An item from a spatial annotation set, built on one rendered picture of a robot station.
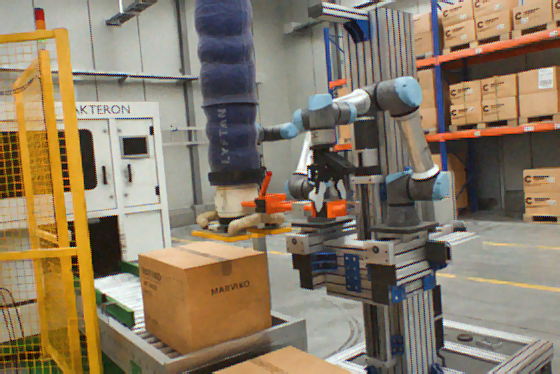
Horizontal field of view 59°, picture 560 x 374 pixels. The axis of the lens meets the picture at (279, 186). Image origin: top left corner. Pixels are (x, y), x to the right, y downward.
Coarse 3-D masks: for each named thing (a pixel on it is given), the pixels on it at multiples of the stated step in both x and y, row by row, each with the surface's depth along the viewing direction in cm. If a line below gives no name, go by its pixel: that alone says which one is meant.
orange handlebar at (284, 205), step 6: (246, 204) 195; (252, 204) 191; (270, 204) 181; (276, 204) 177; (282, 204) 174; (288, 204) 172; (276, 210) 177; (282, 210) 174; (288, 210) 174; (306, 210) 163; (336, 210) 152; (342, 210) 152
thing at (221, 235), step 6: (192, 234) 213; (198, 234) 208; (204, 234) 203; (210, 234) 199; (216, 234) 197; (222, 234) 193; (228, 234) 191; (234, 234) 190; (240, 234) 191; (246, 234) 191; (222, 240) 190; (228, 240) 186; (234, 240) 187; (240, 240) 188
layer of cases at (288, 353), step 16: (272, 352) 214; (288, 352) 213; (304, 352) 211; (240, 368) 200; (256, 368) 199; (272, 368) 198; (288, 368) 197; (304, 368) 195; (320, 368) 194; (336, 368) 193
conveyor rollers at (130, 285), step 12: (108, 276) 400; (120, 276) 398; (132, 276) 395; (108, 288) 363; (120, 288) 360; (132, 288) 356; (120, 300) 324; (132, 300) 320; (108, 312) 295; (144, 336) 250; (156, 348) 234; (168, 348) 229
